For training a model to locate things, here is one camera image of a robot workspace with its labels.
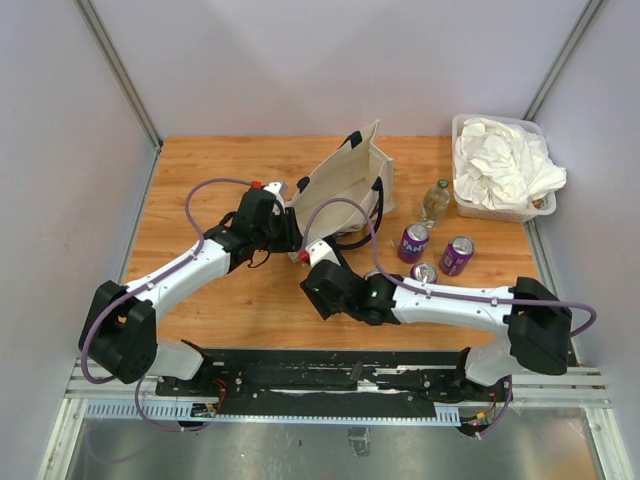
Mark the purple soda can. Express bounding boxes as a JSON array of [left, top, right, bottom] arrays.
[[439, 236, 475, 276], [410, 262, 438, 284]]

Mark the cream canvas tote bag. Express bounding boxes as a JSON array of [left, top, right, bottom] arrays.
[[287, 121, 395, 242]]

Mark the purple Fanta can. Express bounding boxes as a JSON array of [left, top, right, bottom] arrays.
[[398, 223, 430, 264]]

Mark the clear glass drink bottle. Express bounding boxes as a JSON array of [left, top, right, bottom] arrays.
[[420, 179, 451, 228]]

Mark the red soda can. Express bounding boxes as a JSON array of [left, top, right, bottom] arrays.
[[363, 270, 380, 280]]

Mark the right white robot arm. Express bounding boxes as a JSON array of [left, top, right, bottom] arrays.
[[301, 260, 572, 400]]

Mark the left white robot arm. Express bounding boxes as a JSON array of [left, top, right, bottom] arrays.
[[79, 182, 301, 396]]

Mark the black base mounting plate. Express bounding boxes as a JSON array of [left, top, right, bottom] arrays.
[[155, 349, 508, 419]]

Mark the crumpled white cloth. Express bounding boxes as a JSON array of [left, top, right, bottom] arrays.
[[453, 117, 567, 210]]

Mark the white plastic basket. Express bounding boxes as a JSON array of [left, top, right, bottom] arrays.
[[452, 114, 567, 223]]

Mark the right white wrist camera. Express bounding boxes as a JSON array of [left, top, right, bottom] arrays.
[[298, 240, 339, 267]]

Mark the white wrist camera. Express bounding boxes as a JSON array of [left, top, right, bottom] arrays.
[[298, 240, 339, 267], [251, 181, 288, 209]]

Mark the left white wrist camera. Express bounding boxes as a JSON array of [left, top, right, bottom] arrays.
[[251, 181, 288, 209]]

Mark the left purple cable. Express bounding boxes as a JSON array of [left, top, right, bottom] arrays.
[[81, 178, 264, 434]]

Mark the purple cable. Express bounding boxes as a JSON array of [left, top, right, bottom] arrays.
[[81, 178, 264, 434], [299, 197, 599, 441]]

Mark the aluminium rail frame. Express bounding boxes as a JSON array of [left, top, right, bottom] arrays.
[[38, 349, 639, 479]]

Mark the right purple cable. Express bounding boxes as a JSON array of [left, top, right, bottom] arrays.
[[299, 197, 599, 441]]

